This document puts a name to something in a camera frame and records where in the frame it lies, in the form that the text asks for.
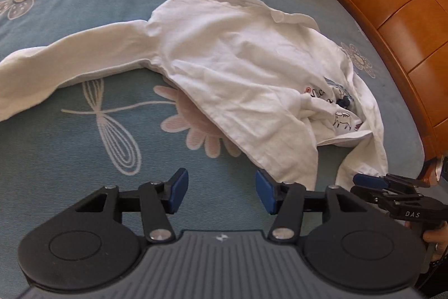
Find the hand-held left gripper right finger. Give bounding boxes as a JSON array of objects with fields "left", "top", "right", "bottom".
[{"left": 255, "top": 169, "right": 366, "bottom": 244}]

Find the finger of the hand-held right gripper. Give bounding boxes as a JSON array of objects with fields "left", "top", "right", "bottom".
[
  {"left": 350, "top": 185, "right": 391, "bottom": 203},
  {"left": 353, "top": 173, "right": 426, "bottom": 189}
]

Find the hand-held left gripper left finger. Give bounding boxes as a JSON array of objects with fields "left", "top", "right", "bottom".
[{"left": 75, "top": 168, "right": 190, "bottom": 244}]

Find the white long-sleeved printed shirt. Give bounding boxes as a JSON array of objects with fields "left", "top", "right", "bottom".
[{"left": 0, "top": 0, "right": 389, "bottom": 191}]

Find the person's right hand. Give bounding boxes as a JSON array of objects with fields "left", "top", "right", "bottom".
[{"left": 422, "top": 221, "right": 448, "bottom": 265}]

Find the blue floral bed sheet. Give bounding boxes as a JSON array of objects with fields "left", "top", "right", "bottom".
[{"left": 0, "top": 0, "right": 436, "bottom": 286}]

